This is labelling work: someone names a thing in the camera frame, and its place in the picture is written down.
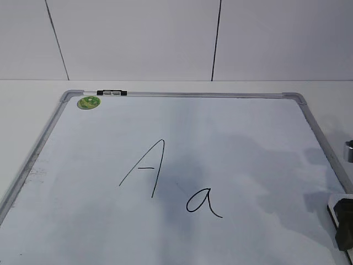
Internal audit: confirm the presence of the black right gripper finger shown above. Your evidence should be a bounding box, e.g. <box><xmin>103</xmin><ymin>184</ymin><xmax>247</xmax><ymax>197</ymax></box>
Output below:
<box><xmin>334</xmin><ymin>198</ymin><xmax>352</xmax><ymax>251</ymax></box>

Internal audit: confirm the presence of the white board eraser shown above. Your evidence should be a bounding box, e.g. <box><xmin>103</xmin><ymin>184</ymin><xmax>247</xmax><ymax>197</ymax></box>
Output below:
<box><xmin>327</xmin><ymin>194</ymin><xmax>352</xmax><ymax>263</ymax></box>

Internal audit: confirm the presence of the round green magnet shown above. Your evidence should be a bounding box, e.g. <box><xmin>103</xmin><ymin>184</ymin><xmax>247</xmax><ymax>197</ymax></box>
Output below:
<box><xmin>77</xmin><ymin>96</ymin><xmax>101</xmax><ymax>110</ymax></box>

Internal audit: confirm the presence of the white board with grey frame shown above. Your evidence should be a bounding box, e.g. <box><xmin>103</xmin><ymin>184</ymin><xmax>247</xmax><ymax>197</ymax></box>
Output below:
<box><xmin>1</xmin><ymin>90</ymin><xmax>352</xmax><ymax>264</ymax></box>

